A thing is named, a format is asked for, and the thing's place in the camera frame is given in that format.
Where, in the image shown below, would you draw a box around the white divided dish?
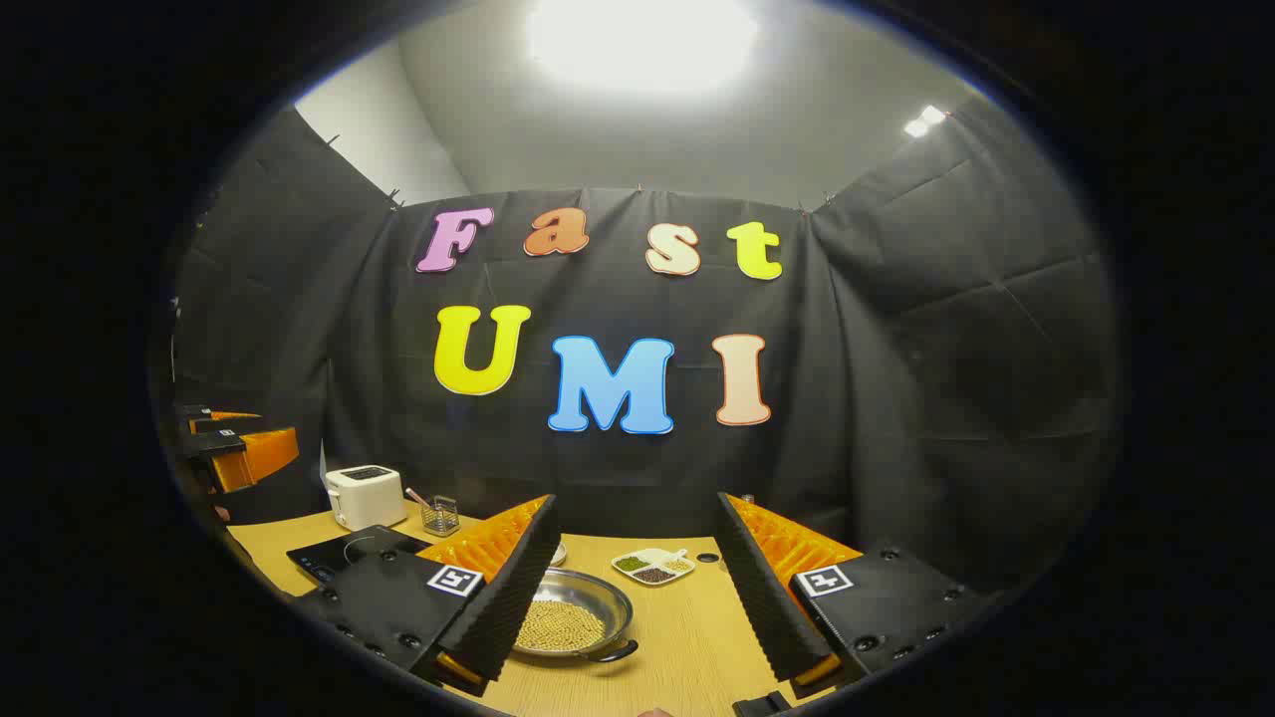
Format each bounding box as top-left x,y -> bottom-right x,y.
611,548 -> 696,587

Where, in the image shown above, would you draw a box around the black induction cooktop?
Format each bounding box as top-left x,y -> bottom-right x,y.
287,525 -> 434,587

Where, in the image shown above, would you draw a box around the white toaster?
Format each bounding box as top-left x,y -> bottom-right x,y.
325,464 -> 407,532

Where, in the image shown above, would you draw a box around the large ceiling light panel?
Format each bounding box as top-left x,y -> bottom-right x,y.
523,0 -> 758,96

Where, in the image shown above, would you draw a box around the stainless steel pot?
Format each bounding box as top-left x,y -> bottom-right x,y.
513,568 -> 639,664

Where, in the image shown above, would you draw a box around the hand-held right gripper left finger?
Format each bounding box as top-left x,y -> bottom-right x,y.
289,493 -> 564,698

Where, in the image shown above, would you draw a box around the pile of soybeans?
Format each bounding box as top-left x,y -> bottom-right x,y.
516,599 -> 607,653

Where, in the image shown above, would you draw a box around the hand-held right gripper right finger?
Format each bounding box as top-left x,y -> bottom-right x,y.
715,491 -> 992,698

